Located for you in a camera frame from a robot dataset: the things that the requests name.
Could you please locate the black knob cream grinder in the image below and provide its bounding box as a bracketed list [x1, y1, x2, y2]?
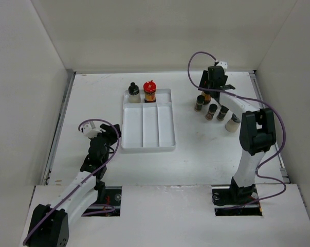
[128, 82, 141, 103]

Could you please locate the small black cap spice bottle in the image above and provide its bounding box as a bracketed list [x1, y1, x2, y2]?
[194, 95, 205, 112]

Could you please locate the clear cap salt grinder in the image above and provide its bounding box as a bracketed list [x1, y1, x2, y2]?
[225, 114, 241, 133]

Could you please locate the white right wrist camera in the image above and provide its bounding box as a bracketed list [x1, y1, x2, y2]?
[214, 60, 228, 70]

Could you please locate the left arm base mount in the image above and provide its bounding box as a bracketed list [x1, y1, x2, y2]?
[82, 186, 122, 217]

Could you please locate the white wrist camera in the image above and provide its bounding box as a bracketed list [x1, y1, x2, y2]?
[214, 60, 228, 70]
[81, 122, 101, 139]

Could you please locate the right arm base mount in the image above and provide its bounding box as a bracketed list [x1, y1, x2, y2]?
[212, 179, 262, 216]

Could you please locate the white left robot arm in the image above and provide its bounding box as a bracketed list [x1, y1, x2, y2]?
[23, 119, 121, 246]

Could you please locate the white divided organizer tray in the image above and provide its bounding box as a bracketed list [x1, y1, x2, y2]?
[121, 89, 176, 153]

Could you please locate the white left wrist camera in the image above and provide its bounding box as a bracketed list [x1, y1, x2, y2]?
[81, 122, 101, 139]

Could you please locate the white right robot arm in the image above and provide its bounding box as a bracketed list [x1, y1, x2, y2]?
[199, 65, 276, 206]

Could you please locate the red lid dark sauce jar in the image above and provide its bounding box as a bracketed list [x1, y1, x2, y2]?
[143, 80, 157, 103]

